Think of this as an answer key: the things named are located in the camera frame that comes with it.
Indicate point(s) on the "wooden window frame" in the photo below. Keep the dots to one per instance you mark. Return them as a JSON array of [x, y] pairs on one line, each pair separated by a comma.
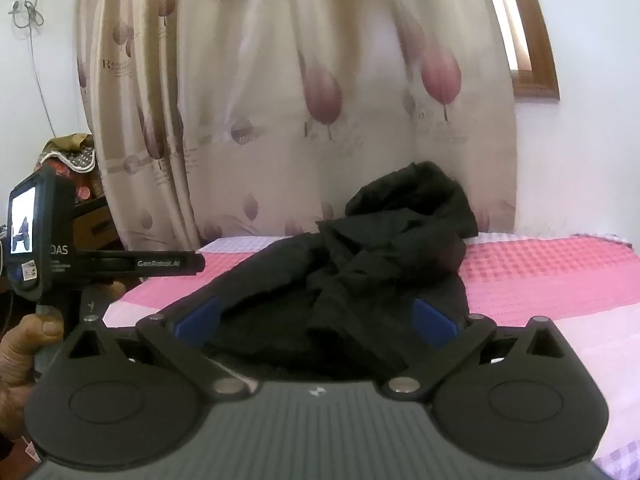
[[537, 55]]

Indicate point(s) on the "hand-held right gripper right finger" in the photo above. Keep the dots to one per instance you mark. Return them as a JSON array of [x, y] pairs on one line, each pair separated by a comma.
[[434, 324]]

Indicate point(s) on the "beige leaf print curtain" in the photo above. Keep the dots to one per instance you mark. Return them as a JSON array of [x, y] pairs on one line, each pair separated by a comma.
[[280, 100]]

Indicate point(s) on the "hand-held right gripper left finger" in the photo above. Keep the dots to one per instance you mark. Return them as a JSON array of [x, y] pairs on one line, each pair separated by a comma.
[[196, 321]]

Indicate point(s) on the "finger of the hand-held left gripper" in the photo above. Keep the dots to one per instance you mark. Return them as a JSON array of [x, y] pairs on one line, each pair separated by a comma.
[[196, 263]]

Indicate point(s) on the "brown cardboard box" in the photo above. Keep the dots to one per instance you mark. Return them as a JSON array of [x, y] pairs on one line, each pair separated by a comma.
[[97, 227]]

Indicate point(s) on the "black jacket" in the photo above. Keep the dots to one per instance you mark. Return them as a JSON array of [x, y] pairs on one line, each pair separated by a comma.
[[350, 280]]

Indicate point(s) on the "purple checked bedsheet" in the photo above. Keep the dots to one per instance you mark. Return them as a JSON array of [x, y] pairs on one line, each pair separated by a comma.
[[622, 462]]

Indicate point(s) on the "patterned cloth pile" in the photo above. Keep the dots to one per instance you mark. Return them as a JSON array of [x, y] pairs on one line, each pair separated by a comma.
[[70, 152]]

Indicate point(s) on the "person's left hand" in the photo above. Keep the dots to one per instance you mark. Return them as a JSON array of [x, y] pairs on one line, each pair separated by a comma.
[[20, 355]]

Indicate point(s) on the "pink checked blanket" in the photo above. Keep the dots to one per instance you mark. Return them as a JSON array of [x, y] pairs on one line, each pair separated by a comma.
[[540, 280]]

